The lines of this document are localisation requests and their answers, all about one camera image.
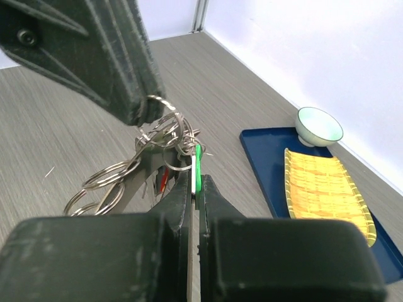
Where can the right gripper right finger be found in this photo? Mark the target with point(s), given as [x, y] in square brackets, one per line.
[262, 259]

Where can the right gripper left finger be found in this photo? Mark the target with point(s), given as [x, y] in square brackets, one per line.
[128, 257]

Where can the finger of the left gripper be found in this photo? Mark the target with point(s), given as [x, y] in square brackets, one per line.
[86, 46]
[146, 70]

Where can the yellow woven bamboo mat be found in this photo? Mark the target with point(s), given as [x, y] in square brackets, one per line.
[321, 188]

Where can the dark blue tray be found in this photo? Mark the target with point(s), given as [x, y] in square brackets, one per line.
[264, 148]

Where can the light green ceramic bowl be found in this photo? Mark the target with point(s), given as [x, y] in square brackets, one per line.
[316, 128]

